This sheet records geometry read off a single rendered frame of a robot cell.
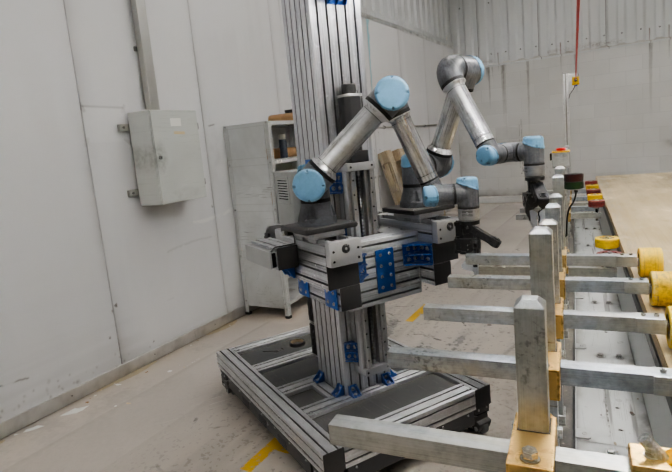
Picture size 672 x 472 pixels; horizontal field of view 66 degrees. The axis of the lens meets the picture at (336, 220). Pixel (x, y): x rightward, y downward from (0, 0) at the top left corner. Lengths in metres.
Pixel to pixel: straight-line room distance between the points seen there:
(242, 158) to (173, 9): 1.16
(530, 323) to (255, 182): 3.56
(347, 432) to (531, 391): 0.25
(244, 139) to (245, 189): 0.39
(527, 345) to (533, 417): 0.09
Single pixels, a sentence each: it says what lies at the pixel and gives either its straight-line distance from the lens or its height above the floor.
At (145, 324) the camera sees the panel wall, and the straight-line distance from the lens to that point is 3.75.
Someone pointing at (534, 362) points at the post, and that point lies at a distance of 0.69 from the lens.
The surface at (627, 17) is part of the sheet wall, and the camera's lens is 9.68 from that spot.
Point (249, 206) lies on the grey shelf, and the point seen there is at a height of 0.91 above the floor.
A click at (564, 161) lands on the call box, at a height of 1.18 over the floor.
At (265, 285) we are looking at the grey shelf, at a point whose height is 0.26.
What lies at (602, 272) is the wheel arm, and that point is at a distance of 1.90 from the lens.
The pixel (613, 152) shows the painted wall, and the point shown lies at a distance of 9.58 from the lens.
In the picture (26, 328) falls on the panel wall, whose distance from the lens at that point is 3.29.
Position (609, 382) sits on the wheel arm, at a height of 0.94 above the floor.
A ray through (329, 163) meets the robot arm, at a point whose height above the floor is 1.27.
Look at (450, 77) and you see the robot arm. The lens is 2.11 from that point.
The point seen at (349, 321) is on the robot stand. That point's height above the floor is 0.56.
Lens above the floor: 1.34
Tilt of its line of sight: 8 degrees down
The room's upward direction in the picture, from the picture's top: 5 degrees counter-clockwise
